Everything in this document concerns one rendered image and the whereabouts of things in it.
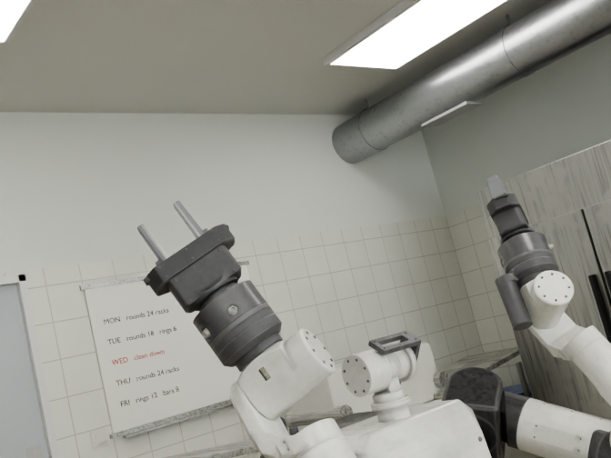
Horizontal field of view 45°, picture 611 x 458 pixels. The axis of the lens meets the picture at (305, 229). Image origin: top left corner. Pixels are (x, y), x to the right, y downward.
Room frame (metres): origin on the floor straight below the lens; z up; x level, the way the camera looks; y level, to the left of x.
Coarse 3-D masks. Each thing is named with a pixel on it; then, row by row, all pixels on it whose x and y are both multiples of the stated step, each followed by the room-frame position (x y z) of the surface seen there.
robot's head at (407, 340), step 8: (384, 336) 1.19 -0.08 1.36; (392, 336) 1.19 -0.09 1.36; (400, 336) 1.20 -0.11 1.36; (408, 336) 1.20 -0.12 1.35; (368, 344) 1.17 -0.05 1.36; (376, 344) 1.16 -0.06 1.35; (400, 344) 1.17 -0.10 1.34; (408, 344) 1.18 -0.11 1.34; (416, 344) 1.20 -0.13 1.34; (384, 352) 1.15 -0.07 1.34; (392, 352) 1.16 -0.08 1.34; (416, 352) 1.20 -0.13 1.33; (416, 360) 1.21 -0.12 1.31; (416, 368) 1.20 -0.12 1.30
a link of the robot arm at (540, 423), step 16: (528, 400) 1.28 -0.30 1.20; (528, 416) 1.26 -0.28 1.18; (544, 416) 1.25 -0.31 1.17; (560, 416) 1.24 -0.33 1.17; (576, 416) 1.23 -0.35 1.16; (592, 416) 1.24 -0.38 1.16; (528, 432) 1.25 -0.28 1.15; (544, 432) 1.24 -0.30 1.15; (560, 432) 1.23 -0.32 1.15; (576, 432) 1.21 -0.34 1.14; (592, 432) 1.20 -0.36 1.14; (608, 432) 1.17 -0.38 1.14; (528, 448) 1.27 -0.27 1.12; (544, 448) 1.25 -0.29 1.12; (560, 448) 1.23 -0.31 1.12; (576, 448) 1.21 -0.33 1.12; (592, 448) 1.19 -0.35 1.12; (608, 448) 1.17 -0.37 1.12
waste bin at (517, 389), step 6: (528, 384) 5.63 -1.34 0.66; (504, 390) 5.67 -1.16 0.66; (510, 390) 5.58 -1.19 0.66; (516, 390) 5.50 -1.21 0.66; (522, 390) 5.43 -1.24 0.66; (510, 450) 5.38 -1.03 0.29; (516, 450) 5.35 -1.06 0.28; (510, 456) 5.39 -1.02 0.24; (516, 456) 5.36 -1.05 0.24; (522, 456) 5.35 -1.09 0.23; (528, 456) 5.33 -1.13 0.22; (534, 456) 5.33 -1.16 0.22; (540, 456) 5.33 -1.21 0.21
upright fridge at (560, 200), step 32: (576, 160) 4.19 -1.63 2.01; (608, 160) 4.05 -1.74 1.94; (480, 192) 4.72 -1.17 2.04; (512, 192) 4.55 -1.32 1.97; (544, 192) 4.39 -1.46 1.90; (576, 192) 4.23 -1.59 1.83; (608, 192) 4.09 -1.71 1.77; (544, 224) 4.38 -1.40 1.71; (576, 224) 4.23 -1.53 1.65; (608, 224) 4.09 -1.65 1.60; (576, 256) 4.27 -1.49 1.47; (608, 256) 4.13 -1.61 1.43; (576, 288) 4.32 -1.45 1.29; (608, 288) 4.17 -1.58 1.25; (576, 320) 4.36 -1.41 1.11; (608, 320) 4.20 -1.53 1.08; (544, 352) 4.58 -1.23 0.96; (544, 384) 4.63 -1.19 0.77; (576, 384) 4.46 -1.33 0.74; (608, 416) 4.35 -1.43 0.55
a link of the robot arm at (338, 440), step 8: (328, 440) 0.83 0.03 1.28; (336, 440) 0.84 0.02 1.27; (344, 440) 0.85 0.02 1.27; (312, 448) 0.83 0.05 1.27; (320, 448) 0.83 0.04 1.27; (328, 448) 0.83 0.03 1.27; (336, 448) 0.83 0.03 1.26; (344, 448) 0.84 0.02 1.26; (304, 456) 0.83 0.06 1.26; (312, 456) 0.83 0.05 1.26; (320, 456) 0.82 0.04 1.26; (328, 456) 0.82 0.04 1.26; (336, 456) 0.82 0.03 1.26; (344, 456) 0.83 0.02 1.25; (352, 456) 0.84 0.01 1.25
